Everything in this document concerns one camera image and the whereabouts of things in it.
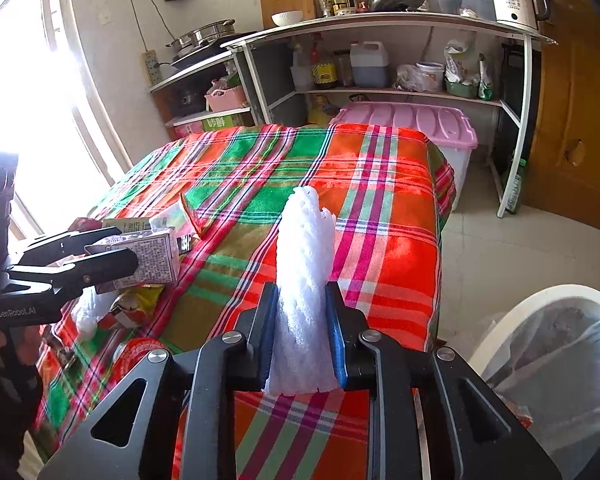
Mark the green plastic basket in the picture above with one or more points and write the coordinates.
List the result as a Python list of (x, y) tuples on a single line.
[(461, 89)]

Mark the white trash bin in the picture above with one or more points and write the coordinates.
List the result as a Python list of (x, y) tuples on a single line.
[(530, 301)]

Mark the red lidded jar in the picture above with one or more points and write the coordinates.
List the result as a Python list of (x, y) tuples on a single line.
[(363, 4)]

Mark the white bowl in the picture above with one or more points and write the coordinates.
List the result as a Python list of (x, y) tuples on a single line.
[(287, 18)]

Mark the green cardboard box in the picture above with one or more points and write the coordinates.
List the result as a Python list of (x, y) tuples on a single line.
[(222, 122)]

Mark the white plastic jerrycan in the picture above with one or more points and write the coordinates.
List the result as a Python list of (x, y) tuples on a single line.
[(369, 67)]

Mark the yellow cooking oil bottle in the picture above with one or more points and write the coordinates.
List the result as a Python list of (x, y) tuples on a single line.
[(322, 110)]

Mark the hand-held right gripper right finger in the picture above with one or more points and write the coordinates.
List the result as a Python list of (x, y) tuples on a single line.
[(337, 342)]

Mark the clear plastic bag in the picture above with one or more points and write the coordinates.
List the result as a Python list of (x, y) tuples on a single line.
[(406, 79)]

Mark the small white crumpled tissue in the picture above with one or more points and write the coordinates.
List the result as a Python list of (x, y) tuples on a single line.
[(87, 312)]

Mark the storage box with pink lid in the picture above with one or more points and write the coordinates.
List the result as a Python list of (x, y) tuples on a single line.
[(405, 120)]

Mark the white plastic tub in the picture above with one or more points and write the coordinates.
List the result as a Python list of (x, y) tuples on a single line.
[(431, 77)]

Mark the pink cardboard box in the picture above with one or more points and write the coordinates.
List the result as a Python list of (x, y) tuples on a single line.
[(187, 125)]

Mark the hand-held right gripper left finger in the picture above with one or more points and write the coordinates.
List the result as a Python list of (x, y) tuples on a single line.
[(266, 332)]

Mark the beige drink carton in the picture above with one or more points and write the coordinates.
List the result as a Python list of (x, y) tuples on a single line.
[(155, 260)]

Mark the beige power strip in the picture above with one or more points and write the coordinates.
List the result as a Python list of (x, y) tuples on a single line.
[(152, 67)]

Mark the large white shelf rack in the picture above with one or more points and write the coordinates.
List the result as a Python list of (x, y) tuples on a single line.
[(380, 22)]

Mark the white paper towel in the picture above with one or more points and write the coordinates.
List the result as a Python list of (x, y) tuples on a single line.
[(302, 285)]

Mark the glass jar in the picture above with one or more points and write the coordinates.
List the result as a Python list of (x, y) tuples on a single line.
[(344, 70)]

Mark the person's left hand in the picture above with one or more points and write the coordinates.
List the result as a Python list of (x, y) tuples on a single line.
[(24, 347)]

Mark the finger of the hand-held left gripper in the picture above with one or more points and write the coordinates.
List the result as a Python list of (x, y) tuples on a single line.
[(55, 245), (110, 265)]

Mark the small condiment bottle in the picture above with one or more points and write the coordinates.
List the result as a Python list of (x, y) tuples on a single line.
[(323, 2)]

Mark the green food packet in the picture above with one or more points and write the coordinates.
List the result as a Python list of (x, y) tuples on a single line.
[(486, 82)]

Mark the wooden door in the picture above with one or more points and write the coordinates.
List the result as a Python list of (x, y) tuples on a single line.
[(575, 110)]

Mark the plaid tablecloth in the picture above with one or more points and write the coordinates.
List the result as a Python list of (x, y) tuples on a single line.
[(380, 210)]

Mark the red torn wrapper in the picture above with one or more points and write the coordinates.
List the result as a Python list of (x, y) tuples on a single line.
[(196, 215)]

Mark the bundle of white bags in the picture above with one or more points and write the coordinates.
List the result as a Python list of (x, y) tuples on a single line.
[(460, 62)]

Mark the red cap sauce bottle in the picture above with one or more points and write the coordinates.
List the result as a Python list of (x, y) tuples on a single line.
[(324, 67)]

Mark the window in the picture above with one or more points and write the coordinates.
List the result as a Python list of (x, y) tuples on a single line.
[(35, 110)]

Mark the yellow snack packet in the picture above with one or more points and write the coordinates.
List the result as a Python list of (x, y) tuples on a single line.
[(140, 302)]

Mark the small white shelf rack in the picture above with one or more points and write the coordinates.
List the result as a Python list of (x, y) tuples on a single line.
[(200, 72)]

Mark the translucent bin liner bag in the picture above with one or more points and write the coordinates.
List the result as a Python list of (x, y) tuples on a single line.
[(560, 360)]

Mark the green glass bottle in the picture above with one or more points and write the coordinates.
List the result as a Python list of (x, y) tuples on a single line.
[(514, 190)]

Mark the steel steamer pot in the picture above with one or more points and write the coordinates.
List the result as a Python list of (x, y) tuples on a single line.
[(202, 35)]

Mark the black induction cooker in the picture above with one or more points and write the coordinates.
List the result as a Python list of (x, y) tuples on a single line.
[(200, 57)]

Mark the pink plastic basket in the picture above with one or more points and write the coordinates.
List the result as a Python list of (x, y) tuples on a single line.
[(227, 97)]

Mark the clear plastic bottle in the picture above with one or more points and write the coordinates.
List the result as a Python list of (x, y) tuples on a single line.
[(302, 72)]

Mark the silver foil wrapper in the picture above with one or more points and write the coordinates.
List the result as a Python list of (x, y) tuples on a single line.
[(172, 220)]

